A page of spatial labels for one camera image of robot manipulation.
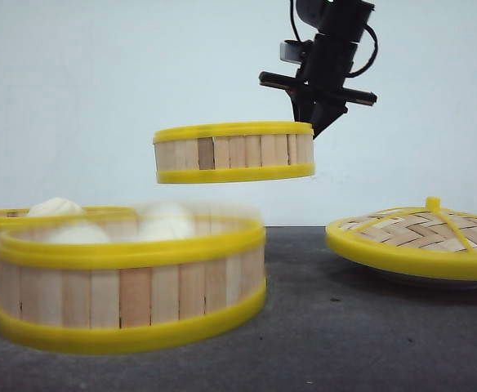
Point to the white bun back left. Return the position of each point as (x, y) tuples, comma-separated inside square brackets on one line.
[(56, 206)]

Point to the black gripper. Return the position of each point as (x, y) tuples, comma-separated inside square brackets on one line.
[(322, 75)]

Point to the bamboo steamer drawer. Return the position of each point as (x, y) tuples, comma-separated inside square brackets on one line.
[(129, 296)]

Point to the woven bamboo steamer lid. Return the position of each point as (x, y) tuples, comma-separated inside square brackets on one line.
[(422, 242)]

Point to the white bun front right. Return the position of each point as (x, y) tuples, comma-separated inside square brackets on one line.
[(165, 221)]

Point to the white bun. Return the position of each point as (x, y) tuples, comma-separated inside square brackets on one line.
[(56, 206), (165, 221), (78, 233)]

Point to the white bun front left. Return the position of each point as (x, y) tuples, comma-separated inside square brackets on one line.
[(78, 233)]

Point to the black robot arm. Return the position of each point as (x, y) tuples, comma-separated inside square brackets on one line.
[(339, 19)]

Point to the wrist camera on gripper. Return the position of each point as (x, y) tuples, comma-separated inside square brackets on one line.
[(294, 51)]

